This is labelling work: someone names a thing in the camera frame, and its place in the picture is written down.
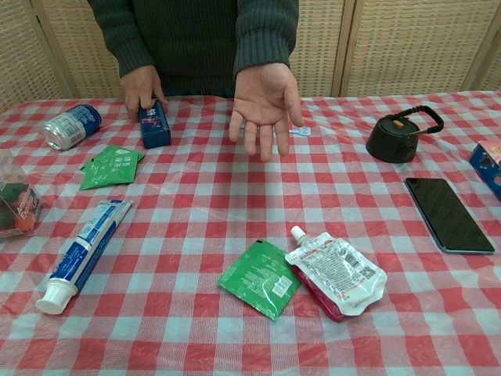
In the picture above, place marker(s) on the person's right hand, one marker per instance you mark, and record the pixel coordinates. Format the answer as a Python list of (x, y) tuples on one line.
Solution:
[(139, 88)]

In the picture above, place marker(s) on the black smartphone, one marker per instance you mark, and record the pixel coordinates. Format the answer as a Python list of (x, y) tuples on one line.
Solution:
[(448, 215)]

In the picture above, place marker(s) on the dark blue small box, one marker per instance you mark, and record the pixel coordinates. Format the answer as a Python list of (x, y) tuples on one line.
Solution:
[(156, 127)]

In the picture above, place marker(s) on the person's left hand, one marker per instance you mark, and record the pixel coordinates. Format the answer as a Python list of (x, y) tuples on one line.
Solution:
[(264, 102)]

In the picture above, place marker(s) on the blue and pink carton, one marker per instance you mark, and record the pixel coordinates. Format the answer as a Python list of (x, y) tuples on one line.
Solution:
[(487, 164)]

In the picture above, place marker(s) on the woven folding screen panel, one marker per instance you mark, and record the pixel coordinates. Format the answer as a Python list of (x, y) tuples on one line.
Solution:
[(19, 51), (317, 47), (422, 47), (82, 51)]

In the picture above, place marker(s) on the green tea sachet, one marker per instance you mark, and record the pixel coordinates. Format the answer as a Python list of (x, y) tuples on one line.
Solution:
[(131, 153), (107, 172)]

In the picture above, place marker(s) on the person's torso grey sweater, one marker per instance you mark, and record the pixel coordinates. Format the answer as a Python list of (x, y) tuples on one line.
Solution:
[(192, 39)]

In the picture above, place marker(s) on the person's left forearm grey sleeve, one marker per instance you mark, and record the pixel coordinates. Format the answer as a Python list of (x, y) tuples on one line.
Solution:
[(266, 35)]

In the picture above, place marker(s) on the blue and white toothpaste tube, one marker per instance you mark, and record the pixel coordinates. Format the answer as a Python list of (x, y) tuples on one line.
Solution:
[(88, 246)]

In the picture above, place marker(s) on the red and white spout pouch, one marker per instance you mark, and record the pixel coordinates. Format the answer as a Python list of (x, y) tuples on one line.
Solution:
[(338, 270)]

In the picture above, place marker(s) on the black cast iron teapot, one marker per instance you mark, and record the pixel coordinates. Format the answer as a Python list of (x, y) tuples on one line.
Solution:
[(391, 137)]

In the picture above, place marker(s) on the clear bag with red items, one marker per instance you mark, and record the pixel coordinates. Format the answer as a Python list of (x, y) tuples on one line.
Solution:
[(17, 207)]

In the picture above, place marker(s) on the person's right forearm grey sleeve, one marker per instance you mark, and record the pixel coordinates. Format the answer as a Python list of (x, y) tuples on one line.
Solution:
[(121, 39)]

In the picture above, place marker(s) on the light blue small plastic spoon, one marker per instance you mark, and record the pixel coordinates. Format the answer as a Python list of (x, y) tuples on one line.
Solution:
[(303, 131)]

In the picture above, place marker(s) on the red white checkered tablecloth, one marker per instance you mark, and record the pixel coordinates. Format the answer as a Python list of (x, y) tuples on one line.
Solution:
[(203, 203)]

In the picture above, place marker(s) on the green sachet with barcode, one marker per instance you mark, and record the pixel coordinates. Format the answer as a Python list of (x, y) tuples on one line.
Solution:
[(258, 278)]

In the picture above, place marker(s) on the blue and silver drink can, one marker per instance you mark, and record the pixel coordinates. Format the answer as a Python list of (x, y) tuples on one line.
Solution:
[(72, 125)]

